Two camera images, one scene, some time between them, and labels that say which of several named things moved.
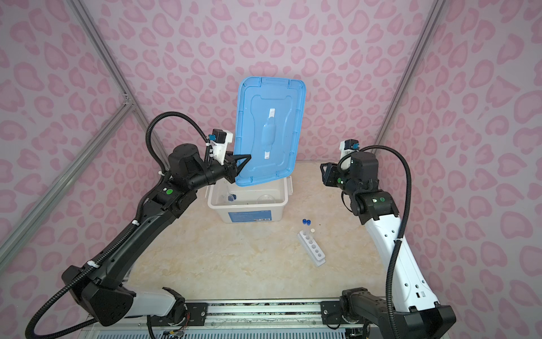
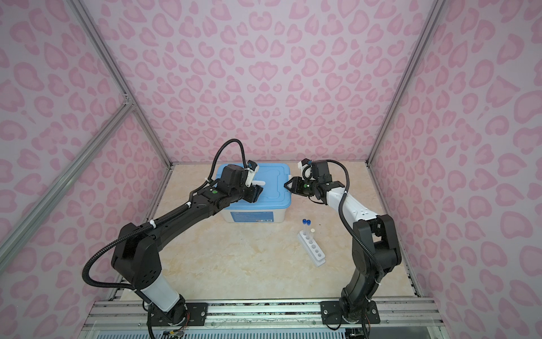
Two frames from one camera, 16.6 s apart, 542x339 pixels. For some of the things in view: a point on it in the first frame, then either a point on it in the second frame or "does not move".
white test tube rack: [315, 254] does not move
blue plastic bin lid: [269, 128] to [276, 191]
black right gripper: [330, 174] to [296, 188]
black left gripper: [231, 168] to [255, 193]
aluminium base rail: [248, 314] does not move
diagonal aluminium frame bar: [64, 181] does not move
